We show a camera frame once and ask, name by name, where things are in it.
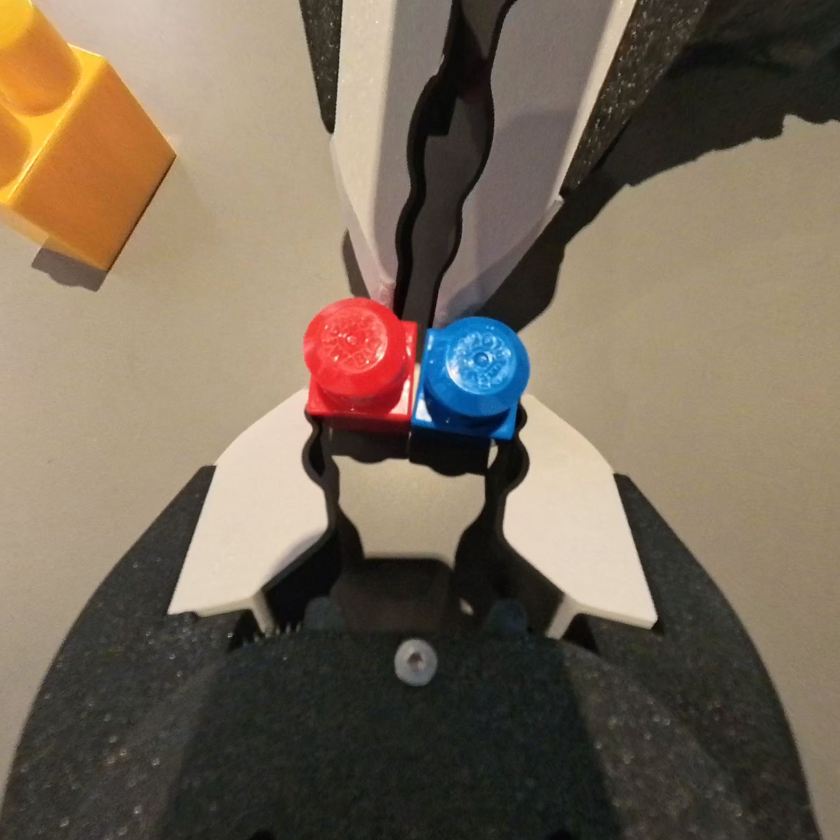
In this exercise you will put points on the red one-stud block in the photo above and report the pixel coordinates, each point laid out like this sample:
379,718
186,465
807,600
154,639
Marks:
358,374

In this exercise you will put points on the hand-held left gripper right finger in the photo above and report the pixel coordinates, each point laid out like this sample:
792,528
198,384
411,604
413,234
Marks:
577,531

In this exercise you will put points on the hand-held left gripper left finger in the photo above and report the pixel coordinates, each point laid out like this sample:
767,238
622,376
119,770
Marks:
256,518

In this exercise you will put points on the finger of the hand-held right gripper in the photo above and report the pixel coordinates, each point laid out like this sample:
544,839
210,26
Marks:
374,131
531,131

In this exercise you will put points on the blue one-stud block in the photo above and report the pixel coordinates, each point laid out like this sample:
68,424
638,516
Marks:
472,387

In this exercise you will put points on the yellow two-stud block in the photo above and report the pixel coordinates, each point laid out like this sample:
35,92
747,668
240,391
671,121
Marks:
85,164

